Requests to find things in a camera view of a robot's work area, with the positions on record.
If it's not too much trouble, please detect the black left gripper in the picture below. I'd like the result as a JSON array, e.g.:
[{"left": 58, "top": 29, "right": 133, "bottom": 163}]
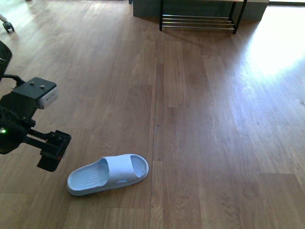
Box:
[{"left": 0, "top": 94, "right": 71, "bottom": 172}]

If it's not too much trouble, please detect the light blue slide sandal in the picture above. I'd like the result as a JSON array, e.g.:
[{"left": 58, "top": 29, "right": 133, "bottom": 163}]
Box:
[{"left": 67, "top": 154, "right": 149, "bottom": 196}]

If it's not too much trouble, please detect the black metal shoe rack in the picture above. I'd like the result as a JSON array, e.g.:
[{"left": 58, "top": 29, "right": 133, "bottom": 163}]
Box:
[{"left": 159, "top": 0, "right": 247, "bottom": 34}]

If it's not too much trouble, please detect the white grey office chair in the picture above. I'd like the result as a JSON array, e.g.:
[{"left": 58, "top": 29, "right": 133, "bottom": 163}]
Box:
[{"left": 0, "top": 14, "right": 15, "bottom": 33}]

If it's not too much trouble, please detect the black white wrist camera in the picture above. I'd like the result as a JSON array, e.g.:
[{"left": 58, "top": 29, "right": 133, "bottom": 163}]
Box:
[{"left": 12, "top": 77, "right": 59, "bottom": 109}]

